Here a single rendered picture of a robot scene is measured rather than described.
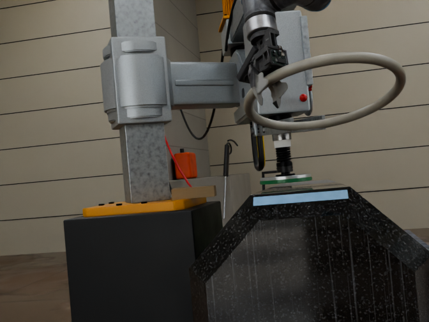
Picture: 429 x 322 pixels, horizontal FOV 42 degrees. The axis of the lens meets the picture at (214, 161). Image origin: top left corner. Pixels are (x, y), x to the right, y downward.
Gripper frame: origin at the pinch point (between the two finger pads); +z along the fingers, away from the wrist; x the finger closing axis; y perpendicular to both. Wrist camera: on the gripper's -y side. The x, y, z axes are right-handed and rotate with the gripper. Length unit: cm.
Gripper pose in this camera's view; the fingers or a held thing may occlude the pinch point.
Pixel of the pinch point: (267, 103)
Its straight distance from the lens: 156.3
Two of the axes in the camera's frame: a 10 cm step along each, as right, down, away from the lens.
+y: 5.4, -3.2, -7.8
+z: 1.1, 9.4, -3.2
